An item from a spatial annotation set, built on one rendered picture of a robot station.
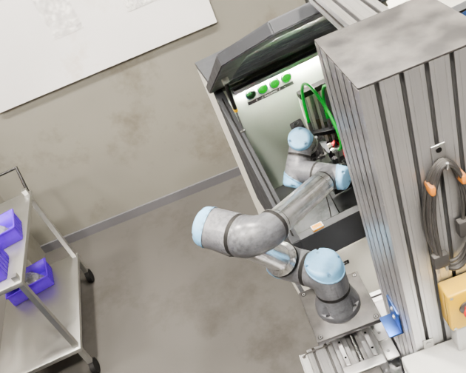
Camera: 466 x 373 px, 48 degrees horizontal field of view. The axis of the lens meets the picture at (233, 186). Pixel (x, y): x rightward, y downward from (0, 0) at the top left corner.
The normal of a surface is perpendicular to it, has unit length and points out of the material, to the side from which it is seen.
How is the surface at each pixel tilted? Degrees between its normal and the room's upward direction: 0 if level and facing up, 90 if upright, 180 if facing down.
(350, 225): 90
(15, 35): 90
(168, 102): 90
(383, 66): 0
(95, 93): 90
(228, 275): 0
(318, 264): 8
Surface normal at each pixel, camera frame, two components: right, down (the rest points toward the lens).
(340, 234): 0.29, 0.51
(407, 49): -0.33, -0.74
